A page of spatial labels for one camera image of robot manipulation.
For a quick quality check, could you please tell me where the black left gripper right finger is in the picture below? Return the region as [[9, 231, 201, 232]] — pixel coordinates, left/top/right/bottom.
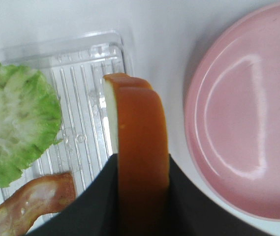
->
[[168, 157, 267, 236]]

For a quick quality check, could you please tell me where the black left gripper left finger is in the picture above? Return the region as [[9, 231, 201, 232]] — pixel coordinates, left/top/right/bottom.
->
[[27, 154, 118, 236]]

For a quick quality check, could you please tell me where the bacon strip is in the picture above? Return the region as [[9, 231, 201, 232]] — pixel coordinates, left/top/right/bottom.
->
[[0, 172, 76, 236]]

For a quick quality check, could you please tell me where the bread slice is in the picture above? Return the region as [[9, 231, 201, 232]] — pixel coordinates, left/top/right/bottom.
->
[[104, 73, 169, 236]]

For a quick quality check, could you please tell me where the green lettuce leaf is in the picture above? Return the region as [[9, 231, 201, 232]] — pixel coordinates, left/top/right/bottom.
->
[[0, 63, 62, 188]]

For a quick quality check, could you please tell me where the pink round plate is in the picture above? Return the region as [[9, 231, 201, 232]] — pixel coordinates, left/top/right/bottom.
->
[[185, 2, 280, 221]]

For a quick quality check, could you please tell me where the left clear plastic tray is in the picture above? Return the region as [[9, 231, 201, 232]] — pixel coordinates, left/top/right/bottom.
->
[[0, 30, 128, 199]]

